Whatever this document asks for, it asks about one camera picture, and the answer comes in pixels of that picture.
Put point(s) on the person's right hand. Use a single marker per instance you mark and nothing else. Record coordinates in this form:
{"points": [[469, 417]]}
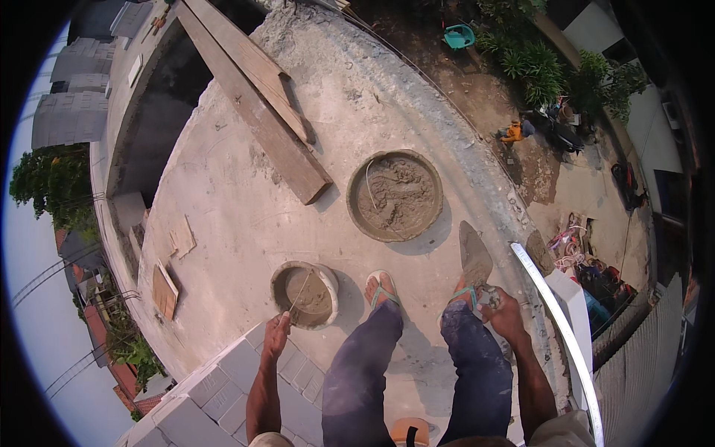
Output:
{"points": [[505, 315]]}

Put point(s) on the square plywood piece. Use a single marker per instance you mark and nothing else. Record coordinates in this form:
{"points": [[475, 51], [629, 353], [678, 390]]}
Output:
{"points": [[164, 291]]}

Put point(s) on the red roofed houses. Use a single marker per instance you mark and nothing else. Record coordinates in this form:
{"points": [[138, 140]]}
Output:
{"points": [[111, 335]]}

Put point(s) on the grey concrete block wall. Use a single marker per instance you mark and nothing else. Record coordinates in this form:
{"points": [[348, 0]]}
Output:
{"points": [[223, 391]]}

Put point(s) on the corrugated metal roof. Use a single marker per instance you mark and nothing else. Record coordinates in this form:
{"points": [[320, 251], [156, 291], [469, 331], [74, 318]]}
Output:
{"points": [[637, 369]]}

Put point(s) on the person's body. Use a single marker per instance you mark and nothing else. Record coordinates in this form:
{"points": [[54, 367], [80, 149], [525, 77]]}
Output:
{"points": [[559, 433]]}

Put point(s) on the person's legs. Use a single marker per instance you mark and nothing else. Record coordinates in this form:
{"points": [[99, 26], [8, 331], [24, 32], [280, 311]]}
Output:
{"points": [[357, 380]]}

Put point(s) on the person's left fingers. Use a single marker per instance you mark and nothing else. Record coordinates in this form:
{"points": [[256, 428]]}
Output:
{"points": [[284, 318]]}

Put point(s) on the person's right fingers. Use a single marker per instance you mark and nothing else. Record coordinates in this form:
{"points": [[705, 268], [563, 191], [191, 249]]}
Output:
{"points": [[489, 301]]}

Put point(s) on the green garden plants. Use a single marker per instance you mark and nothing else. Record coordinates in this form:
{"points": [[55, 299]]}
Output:
{"points": [[533, 64]]}

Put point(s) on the red motorcycle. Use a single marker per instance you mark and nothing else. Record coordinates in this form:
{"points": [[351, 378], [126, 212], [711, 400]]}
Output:
{"points": [[628, 181]]}

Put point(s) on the thin plywood scrap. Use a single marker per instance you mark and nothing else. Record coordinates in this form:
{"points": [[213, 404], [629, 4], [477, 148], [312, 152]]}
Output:
{"points": [[182, 237]]}

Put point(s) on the mortar lump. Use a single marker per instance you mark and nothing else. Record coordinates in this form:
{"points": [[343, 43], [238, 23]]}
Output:
{"points": [[539, 252]]}

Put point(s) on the person's left hand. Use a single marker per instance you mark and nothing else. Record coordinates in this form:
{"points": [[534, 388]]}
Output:
{"points": [[276, 338]]}

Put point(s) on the steel masonry trowel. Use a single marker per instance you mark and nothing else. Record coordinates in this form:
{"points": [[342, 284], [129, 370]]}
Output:
{"points": [[475, 254]]}

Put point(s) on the short wooden plank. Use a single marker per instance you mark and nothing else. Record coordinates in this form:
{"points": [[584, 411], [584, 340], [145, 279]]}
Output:
{"points": [[254, 64]]}

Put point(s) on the white plastered wall post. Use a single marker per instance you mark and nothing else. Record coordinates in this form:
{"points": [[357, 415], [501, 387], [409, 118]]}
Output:
{"points": [[575, 313]]}

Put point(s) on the aluminium straightedge bar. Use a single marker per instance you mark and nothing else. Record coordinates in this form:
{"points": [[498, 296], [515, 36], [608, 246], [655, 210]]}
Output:
{"points": [[528, 261]]}

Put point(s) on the long wooden plank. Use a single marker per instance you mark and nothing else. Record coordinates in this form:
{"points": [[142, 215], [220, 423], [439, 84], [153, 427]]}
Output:
{"points": [[262, 126]]}

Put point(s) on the round pan of wet mortar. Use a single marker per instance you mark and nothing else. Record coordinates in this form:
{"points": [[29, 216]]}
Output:
{"points": [[395, 196]]}

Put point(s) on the black motorcycle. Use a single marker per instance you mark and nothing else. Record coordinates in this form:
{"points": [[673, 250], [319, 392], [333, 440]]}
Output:
{"points": [[560, 133]]}

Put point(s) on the green plastic chair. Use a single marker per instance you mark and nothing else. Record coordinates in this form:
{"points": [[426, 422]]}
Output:
{"points": [[459, 37]]}

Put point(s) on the green tree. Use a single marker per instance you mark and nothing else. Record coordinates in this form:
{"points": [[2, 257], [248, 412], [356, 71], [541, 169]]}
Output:
{"points": [[53, 179]]}

